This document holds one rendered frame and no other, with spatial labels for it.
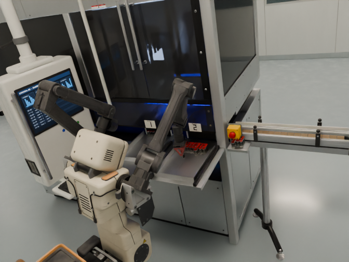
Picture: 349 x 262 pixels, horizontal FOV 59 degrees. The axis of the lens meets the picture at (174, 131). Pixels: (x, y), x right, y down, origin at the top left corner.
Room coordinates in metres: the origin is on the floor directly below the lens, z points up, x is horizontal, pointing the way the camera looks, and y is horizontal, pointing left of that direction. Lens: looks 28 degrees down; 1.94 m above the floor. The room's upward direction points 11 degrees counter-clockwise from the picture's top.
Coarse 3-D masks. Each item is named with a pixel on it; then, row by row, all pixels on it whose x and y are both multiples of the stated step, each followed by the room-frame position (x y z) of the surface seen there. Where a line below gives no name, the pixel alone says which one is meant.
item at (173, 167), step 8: (176, 152) 1.72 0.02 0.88; (208, 152) 1.64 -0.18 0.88; (168, 160) 1.64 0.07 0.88; (176, 160) 1.63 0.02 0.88; (184, 160) 1.61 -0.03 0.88; (192, 160) 1.59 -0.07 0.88; (200, 160) 1.57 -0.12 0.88; (160, 168) 1.56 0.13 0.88; (168, 168) 1.55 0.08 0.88; (176, 168) 1.54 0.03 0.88; (184, 168) 1.52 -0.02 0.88; (192, 168) 1.50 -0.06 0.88; (200, 168) 1.45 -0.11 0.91; (160, 176) 1.48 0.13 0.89; (168, 176) 1.45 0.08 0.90; (176, 176) 1.43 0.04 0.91; (184, 176) 1.40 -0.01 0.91; (192, 176) 1.43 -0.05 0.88
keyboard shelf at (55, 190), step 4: (60, 180) 1.79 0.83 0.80; (64, 180) 1.77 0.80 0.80; (60, 184) 1.73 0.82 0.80; (56, 188) 1.69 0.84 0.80; (56, 192) 1.66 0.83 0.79; (60, 192) 1.64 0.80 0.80; (64, 192) 1.63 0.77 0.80; (64, 196) 1.60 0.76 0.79; (68, 196) 1.58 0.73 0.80; (72, 196) 1.58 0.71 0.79
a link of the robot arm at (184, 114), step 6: (192, 90) 1.33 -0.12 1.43; (186, 96) 1.36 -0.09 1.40; (192, 96) 1.34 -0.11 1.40; (186, 102) 1.45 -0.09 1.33; (180, 108) 1.46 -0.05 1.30; (186, 108) 1.53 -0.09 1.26; (180, 114) 1.51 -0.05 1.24; (186, 114) 1.57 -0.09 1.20; (174, 120) 1.59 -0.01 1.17; (180, 120) 1.56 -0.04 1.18
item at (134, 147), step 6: (138, 138) 1.98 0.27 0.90; (144, 138) 2.00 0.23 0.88; (150, 138) 1.98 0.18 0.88; (168, 138) 1.93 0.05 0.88; (132, 144) 1.92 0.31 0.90; (138, 144) 1.93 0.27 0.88; (132, 150) 1.86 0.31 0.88; (138, 150) 1.84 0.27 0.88; (150, 150) 1.81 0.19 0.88; (126, 156) 1.73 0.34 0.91; (132, 156) 1.77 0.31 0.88
